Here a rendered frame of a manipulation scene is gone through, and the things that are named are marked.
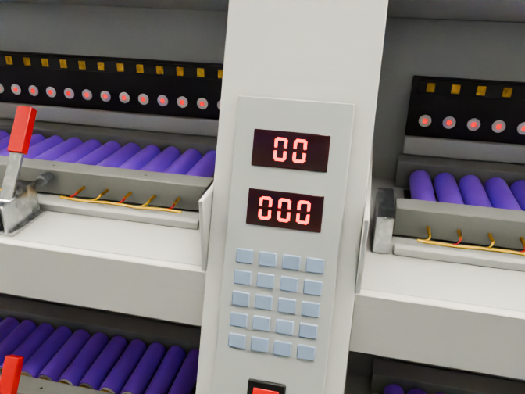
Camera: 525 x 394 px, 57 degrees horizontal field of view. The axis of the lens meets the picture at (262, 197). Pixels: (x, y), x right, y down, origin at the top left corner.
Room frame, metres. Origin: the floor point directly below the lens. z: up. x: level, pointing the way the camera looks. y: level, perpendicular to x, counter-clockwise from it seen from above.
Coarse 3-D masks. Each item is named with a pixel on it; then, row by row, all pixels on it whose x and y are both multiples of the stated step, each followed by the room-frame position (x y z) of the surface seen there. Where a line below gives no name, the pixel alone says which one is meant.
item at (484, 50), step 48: (0, 48) 0.56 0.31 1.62; (48, 48) 0.55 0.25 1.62; (96, 48) 0.54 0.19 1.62; (144, 48) 0.53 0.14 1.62; (192, 48) 0.52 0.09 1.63; (384, 48) 0.48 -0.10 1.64; (432, 48) 0.47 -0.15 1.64; (480, 48) 0.47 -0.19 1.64; (384, 96) 0.48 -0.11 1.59; (384, 144) 0.48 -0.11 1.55
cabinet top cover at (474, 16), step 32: (0, 0) 0.55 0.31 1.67; (32, 0) 0.54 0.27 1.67; (64, 0) 0.53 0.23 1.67; (96, 0) 0.52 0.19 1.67; (128, 0) 0.51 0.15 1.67; (160, 0) 0.50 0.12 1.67; (192, 0) 0.49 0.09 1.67; (224, 0) 0.48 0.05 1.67; (416, 0) 0.43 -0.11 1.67; (448, 0) 0.42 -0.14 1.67; (480, 0) 0.41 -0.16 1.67; (512, 0) 0.41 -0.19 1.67
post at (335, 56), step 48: (240, 0) 0.30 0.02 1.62; (288, 0) 0.30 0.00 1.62; (336, 0) 0.29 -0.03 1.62; (384, 0) 0.29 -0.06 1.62; (240, 48) 0.30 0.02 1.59; (288, 48) 0.30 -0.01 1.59; (336, 48) 0.29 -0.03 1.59; (288, 96) 0.30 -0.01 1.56; (336, 96) 0.29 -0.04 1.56; (336, 288) 0.29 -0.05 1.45; (336, 336) 0.29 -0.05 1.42; (336, 384) 0.29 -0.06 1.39
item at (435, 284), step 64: (448, 128) 0.44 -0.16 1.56; (512, 128) 0.43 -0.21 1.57; (384, 192) 0.36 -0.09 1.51; (448, 192) 0.38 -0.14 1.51; (512, 192) 0.40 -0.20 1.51; (384, 256) 0.33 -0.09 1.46; (448, 256) 0.32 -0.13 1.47; (512, 256) 0.33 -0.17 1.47; (384, 320) 0.29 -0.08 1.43; (448, 320) 0.28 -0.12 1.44; (512, 320) 0.27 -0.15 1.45
